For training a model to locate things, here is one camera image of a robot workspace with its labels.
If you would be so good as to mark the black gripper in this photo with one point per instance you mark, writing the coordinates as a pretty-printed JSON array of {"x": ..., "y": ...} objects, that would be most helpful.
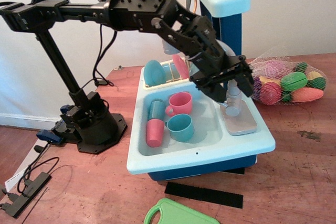
[{"x": 217, "y": 67}]

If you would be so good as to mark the light blue toy sink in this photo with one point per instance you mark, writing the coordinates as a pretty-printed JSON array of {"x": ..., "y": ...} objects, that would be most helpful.
[{"x": 211, "y": 149}]

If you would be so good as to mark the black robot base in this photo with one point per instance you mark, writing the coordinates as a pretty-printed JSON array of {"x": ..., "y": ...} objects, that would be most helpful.
[{"x": 89, "y": 124}]

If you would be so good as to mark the green cutting board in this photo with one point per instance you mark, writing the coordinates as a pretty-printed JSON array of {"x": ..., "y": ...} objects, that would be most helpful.
[{"x": 173, "y": 212}]

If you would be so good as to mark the pink plate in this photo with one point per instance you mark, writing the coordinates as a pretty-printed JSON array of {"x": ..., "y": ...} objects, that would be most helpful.
[{"x": 181, "y": 66}]

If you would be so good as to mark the pink tumbler cup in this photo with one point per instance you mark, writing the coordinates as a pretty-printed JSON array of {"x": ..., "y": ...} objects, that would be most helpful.
[{"x": 154, "y": 132}]

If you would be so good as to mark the white paper label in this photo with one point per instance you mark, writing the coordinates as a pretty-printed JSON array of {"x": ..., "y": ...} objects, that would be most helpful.
[{"x": 11, "y": 182}]

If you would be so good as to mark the grey toy faucet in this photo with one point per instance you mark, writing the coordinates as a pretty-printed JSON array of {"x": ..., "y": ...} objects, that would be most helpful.
[{"x": 237, "y": 116}]

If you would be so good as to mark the net bag of toy food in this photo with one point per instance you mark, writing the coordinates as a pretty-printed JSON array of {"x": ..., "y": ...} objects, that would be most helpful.
[{"x": 281, "y": 81}]

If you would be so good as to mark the black velcro strip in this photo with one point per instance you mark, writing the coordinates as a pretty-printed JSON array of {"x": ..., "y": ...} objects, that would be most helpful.
[{"x": 205, "y": 194}]

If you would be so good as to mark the orange dish brush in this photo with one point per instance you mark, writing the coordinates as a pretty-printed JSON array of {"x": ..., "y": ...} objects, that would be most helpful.
[{"x": 194, "y": 1}]

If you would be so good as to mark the teal tumbler cup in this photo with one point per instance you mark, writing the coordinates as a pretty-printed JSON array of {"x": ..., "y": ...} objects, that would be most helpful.
[{"x": 157, "y": 110}]

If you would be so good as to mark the teal plate left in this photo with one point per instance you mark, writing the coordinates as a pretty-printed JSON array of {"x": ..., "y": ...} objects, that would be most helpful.
[{"x": 154, "y": 73}]

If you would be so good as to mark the blue toy water tower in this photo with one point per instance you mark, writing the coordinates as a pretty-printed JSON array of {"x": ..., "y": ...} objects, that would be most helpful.
[{"x": 226, "y": 16}]

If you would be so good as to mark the black usb hub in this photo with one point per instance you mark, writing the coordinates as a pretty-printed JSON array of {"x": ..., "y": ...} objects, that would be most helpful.
[{"x": 20, "y": 202}]

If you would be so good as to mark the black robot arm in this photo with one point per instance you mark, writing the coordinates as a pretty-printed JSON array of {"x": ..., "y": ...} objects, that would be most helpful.
[{"x": 189, "y": 33}]

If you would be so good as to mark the blue clamp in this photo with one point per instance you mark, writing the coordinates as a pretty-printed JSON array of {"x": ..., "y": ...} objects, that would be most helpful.
[{"x": 49, "y": 137}]

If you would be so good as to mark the teal mug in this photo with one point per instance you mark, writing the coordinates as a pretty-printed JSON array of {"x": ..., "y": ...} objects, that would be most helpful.
[{"x": 180, "y": 127}]

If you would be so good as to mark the cream dish rack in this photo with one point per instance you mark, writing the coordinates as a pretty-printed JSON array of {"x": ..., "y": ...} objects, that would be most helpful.
[{"x": 172, "y": 75}]

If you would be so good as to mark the pink mug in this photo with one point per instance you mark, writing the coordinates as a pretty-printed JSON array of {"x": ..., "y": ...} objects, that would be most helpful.
[{"x": 179, "y": 103}]

